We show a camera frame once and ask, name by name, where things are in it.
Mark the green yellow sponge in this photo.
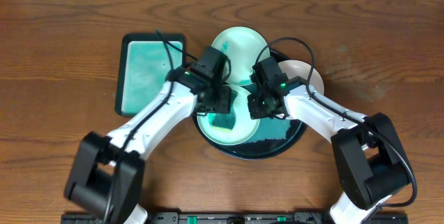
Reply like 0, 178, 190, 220
209, 113, 236, 131

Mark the mint green plate with stain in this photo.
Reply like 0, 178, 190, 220
212, 26, 268, 86

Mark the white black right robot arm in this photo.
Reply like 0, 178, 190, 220
248, 77, 417, 223

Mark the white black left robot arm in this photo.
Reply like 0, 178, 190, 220
64, 68, 230, 223

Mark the round black tray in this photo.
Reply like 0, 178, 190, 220
191, 47, 309, 161

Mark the rectangular black soapy water tray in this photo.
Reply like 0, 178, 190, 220
114, 33, 186, 117

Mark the white plate with green stain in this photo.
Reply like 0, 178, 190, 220
277, 59, 325, 120

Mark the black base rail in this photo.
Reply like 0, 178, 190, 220
60, 212, 409, 224

